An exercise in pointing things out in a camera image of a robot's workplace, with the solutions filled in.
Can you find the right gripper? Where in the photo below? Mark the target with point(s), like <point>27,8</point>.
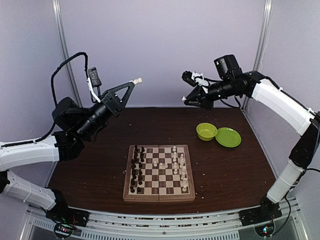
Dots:
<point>205,103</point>

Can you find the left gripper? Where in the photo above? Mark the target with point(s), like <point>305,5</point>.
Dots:
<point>113,103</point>

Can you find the white king chess piece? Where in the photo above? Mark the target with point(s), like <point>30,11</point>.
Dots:
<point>184,178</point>

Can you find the wooden chess board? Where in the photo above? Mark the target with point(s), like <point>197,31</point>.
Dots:
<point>161,185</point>

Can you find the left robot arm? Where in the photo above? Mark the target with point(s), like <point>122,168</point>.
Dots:
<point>78,125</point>

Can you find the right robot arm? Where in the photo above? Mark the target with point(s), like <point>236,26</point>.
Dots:
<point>234,82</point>

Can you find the white chess pieces pile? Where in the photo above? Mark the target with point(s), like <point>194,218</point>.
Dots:
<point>160,165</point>

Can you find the black chess pieces row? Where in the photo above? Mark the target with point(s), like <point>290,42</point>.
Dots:
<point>137,164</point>

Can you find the green plastic bowl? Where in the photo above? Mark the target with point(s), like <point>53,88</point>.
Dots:
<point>206,131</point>

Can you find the green plastic plate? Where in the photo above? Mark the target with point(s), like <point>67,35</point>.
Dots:
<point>228,137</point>

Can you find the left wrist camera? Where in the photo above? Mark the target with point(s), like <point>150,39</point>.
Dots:
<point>94,84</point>

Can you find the right aluminium corner post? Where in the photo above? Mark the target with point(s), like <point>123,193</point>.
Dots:
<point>264,34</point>

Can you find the aluminium corner post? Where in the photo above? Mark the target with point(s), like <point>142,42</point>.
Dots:
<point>64,49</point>
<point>264,34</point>

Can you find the left aluminium corner post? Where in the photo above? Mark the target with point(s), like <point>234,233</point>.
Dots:
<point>64,49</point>

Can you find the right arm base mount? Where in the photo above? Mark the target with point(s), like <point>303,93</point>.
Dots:
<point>263,216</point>

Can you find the aluminium front rail frame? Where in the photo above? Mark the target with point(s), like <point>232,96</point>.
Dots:
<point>219,225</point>

